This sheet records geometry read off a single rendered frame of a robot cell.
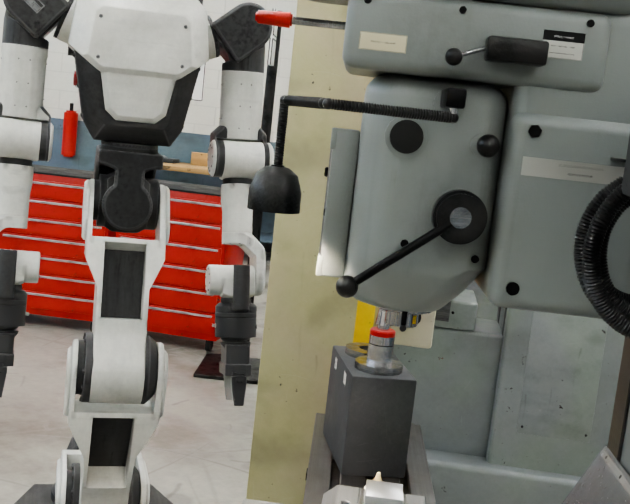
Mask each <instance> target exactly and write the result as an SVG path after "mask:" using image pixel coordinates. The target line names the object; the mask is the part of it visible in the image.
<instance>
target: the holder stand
mask: <svg viewBox="0 0 630 504"><path fill-rule="evenodd" d="M368 344H369V343H366V342H353V343H348V344H346V346H338V345H334V346H333V349H332V358H331V367H330V376H329V384H328V393H327V402H326V410H325V419H324V428H323V434H324V436H325V439H326V441H327V443H328V446H329V448H330V450H331V452H332V455H333V457H334V459H335V462H336V464H337V466H338V469H339V471H340V473H341V475H353V476H373V477H375V476H376V474H377V472H381V477H394V478H404V476H405V470H406V462H407V454H408V446H409V438H410V431H411V423H412V415H413V407H414V400H415V392H416V384H417V381H416V379H415V378H414V377H413V376H412V375H411V373H410V372H409V371H408V370H407V369H406V367H405V366H404V365H403V364H402V363H401V362H400V360H399V359H398V358H397V357H396V356H395V354H394V353H393V357H392V364H391V365H386V366H383V365H375V364H371V363H369V362H367V352H368Z"/></svg>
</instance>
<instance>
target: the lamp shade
mask: <svg viewBox="0 0 630 504"><path fill-rule="evenodd" d="M301 195H302V193H301V188H300V183H299V178H298V176H297V175H296V174H295V173H294V172H293V171H292V170H291V169H290V168H287V167H285V166H284V165H282V166H281V165H274V164H271V165H270V166H265V167H263V168H262V169H260V170H258V171H257V172H256V173H255V175H254V178H253V180H252V182H251V185H250V187H249V194H248V204H247V208H248V209H251V210H256V211H261V212H269V213H278V214H299V213H300V204H301Z"/></svg>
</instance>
